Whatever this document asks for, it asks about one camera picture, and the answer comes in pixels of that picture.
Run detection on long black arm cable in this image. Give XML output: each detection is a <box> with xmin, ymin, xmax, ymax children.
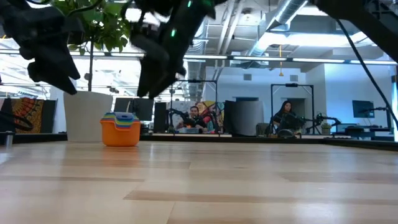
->
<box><xmin>335</xmin><ymin>18</ymin><xmax>398</xmax><ymax>127</ymax></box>

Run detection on colourful patchwork wall hanging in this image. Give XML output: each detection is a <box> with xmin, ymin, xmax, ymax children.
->
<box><xmin>172</xmin><ymin>100</ymin><xmax>225</xmax><ymax>134</ymax></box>

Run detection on orange measuring cup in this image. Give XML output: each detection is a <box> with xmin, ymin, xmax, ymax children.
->
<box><xmin>99</xmin><ymin>119</ymin><xmax>142</xmax><ymax>147</ymax></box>

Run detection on black computer monitor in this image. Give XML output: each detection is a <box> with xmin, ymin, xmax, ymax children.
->
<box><xmin>132</xmin><ymin>98</ymin><xmax>155</xmax><ymax>122</ymax></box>
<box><xmin>113</xmin><ymin>97</ymin><xmax>134</xmax><ymax>114</ymax></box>

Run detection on orange patterned tapestry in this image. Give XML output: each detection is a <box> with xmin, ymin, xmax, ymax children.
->
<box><xmin>11</xmin><ymin>97</ymin><xmax>45</xmax><ymax>134</ymax></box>

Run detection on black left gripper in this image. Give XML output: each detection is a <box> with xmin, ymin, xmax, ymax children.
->
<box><xmin>0</xmin><ymin>6</ymin><xmax>81</xmax><ymax>96</ymax></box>

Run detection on black aluminium table frame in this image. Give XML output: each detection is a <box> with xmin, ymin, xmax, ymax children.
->
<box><xmin>0</xmin><ymin>132</ymin><xmax>398</xmax><ymax>152</ymax></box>

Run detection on person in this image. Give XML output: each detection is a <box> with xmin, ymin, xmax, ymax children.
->
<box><xmin>177</xmin><ymin>105</ymin><xmax>208</xmax><ymax>134</ymax></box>
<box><xmin>269</xmin><ymin>100</ymin><xmax>307</xmax><ymax>135</ymax></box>

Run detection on green leafy plant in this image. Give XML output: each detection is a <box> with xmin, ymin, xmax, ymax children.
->
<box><xmin>51</xmin><ymin>0</ymin><xmax>133</xmax><ymax>93</ymax></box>

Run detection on grey metal post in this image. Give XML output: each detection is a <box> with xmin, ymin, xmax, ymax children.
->
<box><xmin>4</xmin><ymin>131</ymin><xmax>15</xmax><ymax>149</ymax></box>

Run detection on ribbed silver ventilation duct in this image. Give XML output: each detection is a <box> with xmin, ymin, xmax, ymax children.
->
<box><xmin>185</xmin><ymin>18</ymin><xmax>208</xmax><ymax>100</ymax></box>

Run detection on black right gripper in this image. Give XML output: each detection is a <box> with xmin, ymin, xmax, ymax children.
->
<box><xmin>138</xmin><ymin>12</ymin><xmax>203</xmax><ymax>99</ymax></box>

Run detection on long ceiling light strip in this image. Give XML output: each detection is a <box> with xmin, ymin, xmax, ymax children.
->
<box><xmin>183</xmin><ymin>54</ymin><xmax>398</xmax><ymax>65</ymax></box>

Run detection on grey cylindrical column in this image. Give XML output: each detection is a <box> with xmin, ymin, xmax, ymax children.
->
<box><xmin>223</xmin><ymin>99</ymin><xmax>265</xmax><ymax>137</ymax></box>

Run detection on yellow measuring cup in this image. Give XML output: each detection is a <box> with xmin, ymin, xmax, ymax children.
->
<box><xmin>104</xmin><ymin>113</ymin><xmax>139</xmax><ymax>128</ymax></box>

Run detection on light blue measuring cup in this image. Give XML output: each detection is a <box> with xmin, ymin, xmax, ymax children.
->
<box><xmin>110</xmin><ymin>112</ymin><xmax>137</xmax><ymax>123</ymax></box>

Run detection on black metal stand frame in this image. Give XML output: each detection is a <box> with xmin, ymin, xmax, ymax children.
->
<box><xmin>270</xmin><ymin>83</ymin><xmax>315</xmax><ymax>134</ymax></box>
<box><xmin>169</xmin><ymin>79</ymin><xmax>218</xmax><ymax>134</ymax></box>

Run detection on yellow hanging pendant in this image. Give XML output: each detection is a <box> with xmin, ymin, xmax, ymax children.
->
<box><xmin>277</xmin><ymin>44</ymin><xmax>285</xmax><ymax>77</ymax></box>

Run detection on black cabinet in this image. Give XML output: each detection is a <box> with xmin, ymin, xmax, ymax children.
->
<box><xmin>154</xmin><ymin>101</ymin><xmax>167</xmax><ymax>133</ymax></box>

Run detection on black left wrist cable loop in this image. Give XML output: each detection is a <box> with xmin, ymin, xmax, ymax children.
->
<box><xmin>0</xmin><ymin>111</ymin><xmax>34</xmax><ymax>132</ymax></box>

